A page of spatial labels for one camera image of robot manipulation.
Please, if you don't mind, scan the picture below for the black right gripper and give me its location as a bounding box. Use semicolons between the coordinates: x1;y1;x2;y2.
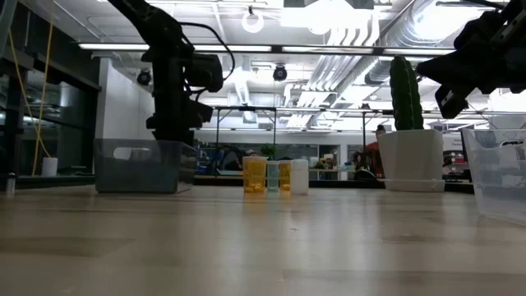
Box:
417;0;526;120

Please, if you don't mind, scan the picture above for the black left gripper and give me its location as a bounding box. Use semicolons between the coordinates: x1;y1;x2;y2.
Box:
145;93;215;143

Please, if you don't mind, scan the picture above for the small teal pill bottle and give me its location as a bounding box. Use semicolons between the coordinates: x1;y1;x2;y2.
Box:
266;160;280;192

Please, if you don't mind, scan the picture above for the smoky grey plastic bin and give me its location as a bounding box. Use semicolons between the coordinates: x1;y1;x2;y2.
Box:
93;138;198;194

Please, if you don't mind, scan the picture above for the orange translucent pill bottle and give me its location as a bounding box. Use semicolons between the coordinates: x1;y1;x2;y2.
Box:
278;160;293;192
242;155;268;194

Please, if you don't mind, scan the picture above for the clear plastic bin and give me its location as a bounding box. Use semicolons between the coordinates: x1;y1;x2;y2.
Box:
460;128;526;226

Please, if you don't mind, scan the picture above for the tall green cactus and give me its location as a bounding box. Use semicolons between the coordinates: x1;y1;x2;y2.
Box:
389;54;425;132

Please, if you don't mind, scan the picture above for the long ceiling light strip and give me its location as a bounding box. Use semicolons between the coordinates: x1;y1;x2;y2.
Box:
77;43;455;57

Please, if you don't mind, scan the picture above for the white hexagonal planter pot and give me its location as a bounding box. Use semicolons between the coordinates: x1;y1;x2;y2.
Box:
376;129;445;182

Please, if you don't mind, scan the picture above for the white cylinder cup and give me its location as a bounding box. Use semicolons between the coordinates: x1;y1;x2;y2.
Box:
40;157;59;178

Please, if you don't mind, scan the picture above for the white planter saucer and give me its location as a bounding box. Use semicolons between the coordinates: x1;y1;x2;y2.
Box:
384;178;446;193

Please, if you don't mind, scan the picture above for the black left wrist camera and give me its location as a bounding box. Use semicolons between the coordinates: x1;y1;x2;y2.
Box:
185;53;225;94

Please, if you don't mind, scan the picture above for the silver ventilation duct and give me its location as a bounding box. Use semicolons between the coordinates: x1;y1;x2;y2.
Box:
363;0;457;86

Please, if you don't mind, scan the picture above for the black metal rack frame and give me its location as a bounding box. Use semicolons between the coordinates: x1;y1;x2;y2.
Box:
213;105;279;178

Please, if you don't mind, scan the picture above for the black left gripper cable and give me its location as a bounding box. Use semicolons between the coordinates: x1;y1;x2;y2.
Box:
178;22;237;102

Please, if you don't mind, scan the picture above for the white hanging ring light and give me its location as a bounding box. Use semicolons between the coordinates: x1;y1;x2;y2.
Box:
241;6;265;34

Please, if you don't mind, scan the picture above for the yellow extension cable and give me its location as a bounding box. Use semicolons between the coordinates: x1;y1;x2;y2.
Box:
7;0;57;178

